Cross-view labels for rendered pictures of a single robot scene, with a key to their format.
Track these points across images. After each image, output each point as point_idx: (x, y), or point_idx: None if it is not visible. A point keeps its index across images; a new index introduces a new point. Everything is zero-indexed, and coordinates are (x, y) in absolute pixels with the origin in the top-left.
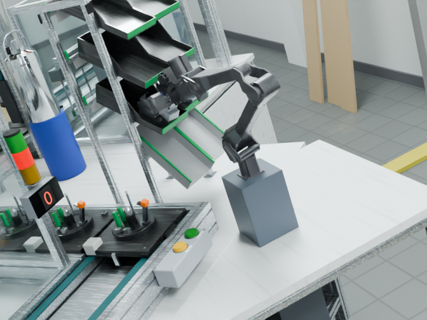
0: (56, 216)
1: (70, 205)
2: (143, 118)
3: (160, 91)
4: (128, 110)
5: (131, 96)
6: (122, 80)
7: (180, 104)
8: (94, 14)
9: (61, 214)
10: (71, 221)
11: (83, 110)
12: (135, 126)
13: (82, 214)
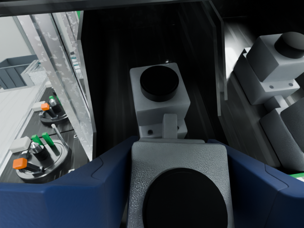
0: (36, 140)
1: (59, 137)
2: (125, 126)
3: (236, 74)
4: (69, 89)
5: (165, 53)
6: (178, 12)
7: (258, 140)
8: None
9: (46, 140)
10: (37, 158)
11: (69, 36)
12: (91, 133)
13: (26, 169)
